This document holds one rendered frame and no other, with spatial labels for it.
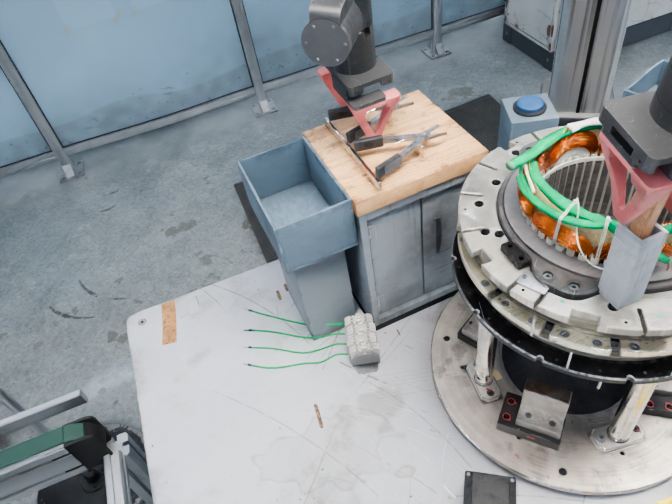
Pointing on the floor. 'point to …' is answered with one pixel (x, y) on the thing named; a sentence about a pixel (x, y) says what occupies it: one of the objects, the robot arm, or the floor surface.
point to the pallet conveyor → (70, 455)
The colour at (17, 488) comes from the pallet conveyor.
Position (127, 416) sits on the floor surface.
